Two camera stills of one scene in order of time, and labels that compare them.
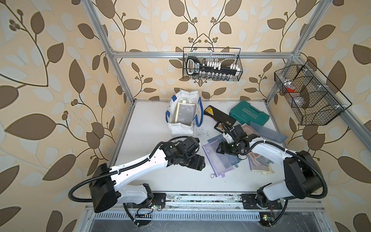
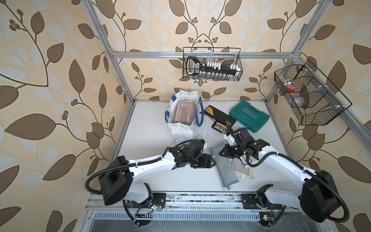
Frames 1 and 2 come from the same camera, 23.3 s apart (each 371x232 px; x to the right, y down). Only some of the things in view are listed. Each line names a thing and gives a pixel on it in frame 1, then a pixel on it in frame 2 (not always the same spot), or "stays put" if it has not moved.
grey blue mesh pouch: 268,133 → 226,176
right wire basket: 314,99 stays put
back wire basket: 212,64 stays put
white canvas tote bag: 185,112 stays put
